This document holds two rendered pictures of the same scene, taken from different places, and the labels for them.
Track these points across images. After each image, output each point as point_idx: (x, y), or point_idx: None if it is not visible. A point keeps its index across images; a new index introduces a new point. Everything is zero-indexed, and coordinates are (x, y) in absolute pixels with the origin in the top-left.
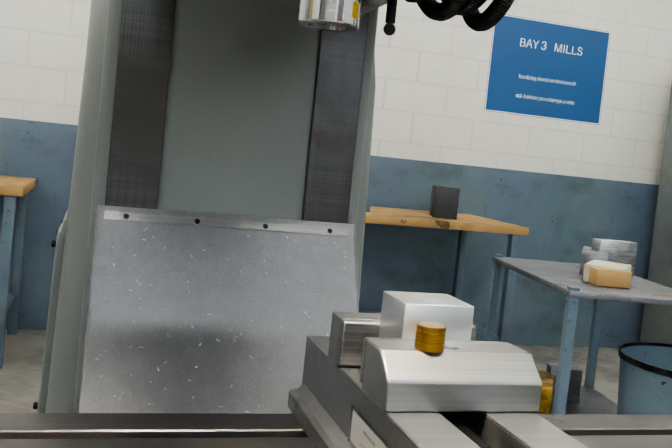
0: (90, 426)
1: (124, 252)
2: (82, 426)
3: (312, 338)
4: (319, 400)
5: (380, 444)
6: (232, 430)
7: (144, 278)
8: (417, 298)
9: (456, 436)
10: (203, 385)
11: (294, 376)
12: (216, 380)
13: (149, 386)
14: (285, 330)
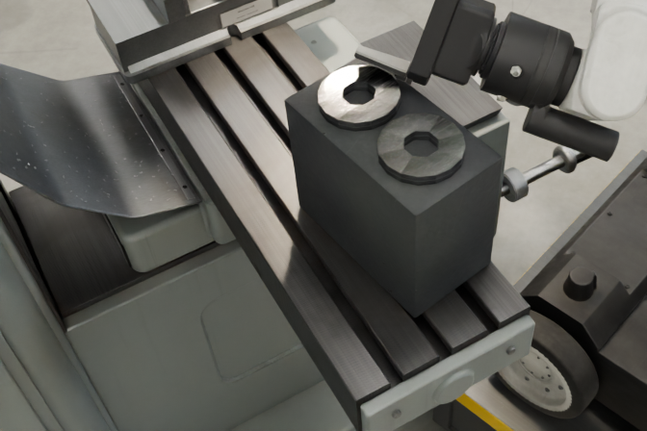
0: (220, 146)
1: (0, 157)
2: (223, 148)
3: (121, 39)
4: (164, 50)
5: (260, 0)
6: (192, 92)
7: (12, 155)
8: None
9: None
10: (75, 152)
11: (44, 106)
12: (68, 144)
13: (90, 179)
14: (9, 97)
